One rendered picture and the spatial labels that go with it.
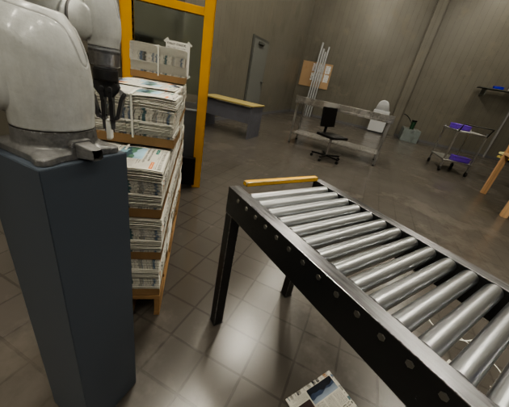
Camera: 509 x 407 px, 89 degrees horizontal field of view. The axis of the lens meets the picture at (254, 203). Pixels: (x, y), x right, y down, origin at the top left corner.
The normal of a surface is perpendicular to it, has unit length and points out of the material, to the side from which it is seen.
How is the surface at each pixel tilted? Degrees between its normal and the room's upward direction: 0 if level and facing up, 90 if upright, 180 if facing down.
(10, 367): 0
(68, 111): 91
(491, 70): 90
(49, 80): 88
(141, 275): 90
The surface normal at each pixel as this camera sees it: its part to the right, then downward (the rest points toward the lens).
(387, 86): -0.41, 0.34
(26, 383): 0.18, -0.88
